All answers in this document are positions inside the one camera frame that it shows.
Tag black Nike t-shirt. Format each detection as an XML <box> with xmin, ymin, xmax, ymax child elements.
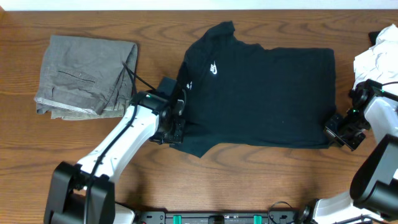
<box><xmin>174</xmin><ymin>22</ymin><xmax>336</xmax><ymax>157</ymax></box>

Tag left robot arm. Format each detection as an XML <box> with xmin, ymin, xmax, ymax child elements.
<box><xmin>44</xmin><ymin>77</ymin><xmax>187</xmax><ymax>224</ymax></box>

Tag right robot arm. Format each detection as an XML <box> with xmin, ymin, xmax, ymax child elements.
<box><xmin>301</xmin><ymin>80</ymin><xmax>397</xmax><ymax>223</ymax></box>

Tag white crumpled garment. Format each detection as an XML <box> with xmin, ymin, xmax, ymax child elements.
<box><xmin>353</xmin><ymin>24</ymin><xmax>397</xmax><ymax>89</ymax></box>

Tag black garment under white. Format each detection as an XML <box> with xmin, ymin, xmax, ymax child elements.
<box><xmin>368</xmin><ymin>31</ymin><xmax>380</xmax><ymax>46</ymax></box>

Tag folded grey shorts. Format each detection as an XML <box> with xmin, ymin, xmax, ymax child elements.
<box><xmin>34</xmin><ymin>35</ymin><xmax>138</xmax><ymax>121</ymax></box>

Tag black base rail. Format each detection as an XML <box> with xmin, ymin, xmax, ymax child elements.
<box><xmin>133</xmin><ymin>210</ymin><xmax>316</xmax><ymax>224</ymax></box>

